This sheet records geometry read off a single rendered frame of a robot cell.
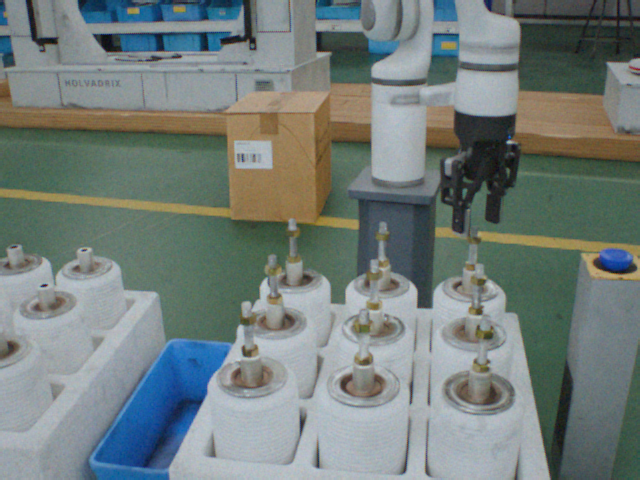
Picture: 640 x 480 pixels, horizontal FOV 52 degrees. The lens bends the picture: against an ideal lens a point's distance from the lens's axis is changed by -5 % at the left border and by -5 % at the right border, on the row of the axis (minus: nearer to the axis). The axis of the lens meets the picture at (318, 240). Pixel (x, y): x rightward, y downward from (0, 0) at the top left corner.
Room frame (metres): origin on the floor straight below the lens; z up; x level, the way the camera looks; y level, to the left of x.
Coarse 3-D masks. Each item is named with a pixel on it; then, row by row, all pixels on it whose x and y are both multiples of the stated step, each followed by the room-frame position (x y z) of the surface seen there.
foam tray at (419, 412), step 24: (336, 312) 0.88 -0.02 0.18; (432, 312) 0.87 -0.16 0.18; (528, 384) 0.68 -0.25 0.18; (312, 408) 0.65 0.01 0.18; (528, 408) 0.63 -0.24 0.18; (192, 432) 0.60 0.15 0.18; (312, 432) 0.60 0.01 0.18; (408, 432) 0.62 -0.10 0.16; (528, 432) 0.59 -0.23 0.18; (192, 456) 0.56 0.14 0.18; (312, 456) 0.56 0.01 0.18; (408, 456) 0.56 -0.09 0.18; (528, 456) 0.55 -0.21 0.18
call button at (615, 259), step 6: (600, 252) 0.73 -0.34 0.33; (606, 252) 0.73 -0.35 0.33; (612, 252) 0.73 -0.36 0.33; (618, 252) 0.73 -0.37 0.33; (624, 252) 0.73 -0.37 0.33; (600, 258) 0.73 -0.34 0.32; (606, 258) 0.72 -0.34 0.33; (612, 258) 0.71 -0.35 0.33; (618, 258) 0.71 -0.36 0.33; (624, 258) 0.71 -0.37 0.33; (630, 258) 0.71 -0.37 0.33; (606, 264) 0.72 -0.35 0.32; (612, 264) 0.71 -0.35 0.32; (618, 264) 0.71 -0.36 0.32; (624, 264) 0.71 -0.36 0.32; (630, 264) 0.71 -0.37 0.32
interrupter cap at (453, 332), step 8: (456, 320) 0.71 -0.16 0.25; (464, 320) 0.71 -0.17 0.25; (448, 328) 0.69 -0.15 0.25; (456, 328) 0.69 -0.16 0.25; (464, 328) 0.70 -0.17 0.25; (496, 328) 0.69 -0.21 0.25; (448, 336) 0.68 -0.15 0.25; (456, 336) 0.68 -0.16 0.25; (464, 336) 0.68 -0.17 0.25; (496, 336) 0.67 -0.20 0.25; (504, 336) 0.67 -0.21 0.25; (456, 344) 0.65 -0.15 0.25; (464, 344) 0.66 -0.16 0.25; (472, 344) 0.65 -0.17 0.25; (496, 344) 0.65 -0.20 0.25
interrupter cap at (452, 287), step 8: (448, 280) 0.82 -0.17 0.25; (456, 280) 0.82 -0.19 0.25; (488, 280) 0.82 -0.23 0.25; (448, 288) 0.80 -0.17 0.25; (456, 288) 0.80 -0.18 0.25; (488, 288) 0.79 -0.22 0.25; (496, 288) 0.79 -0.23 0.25; (448, 296) 0.78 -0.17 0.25; (456, 296) 0.77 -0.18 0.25; (464, 296) 0.77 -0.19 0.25; (472, 296) 0.77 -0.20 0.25; (488, 296) 0.77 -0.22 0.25
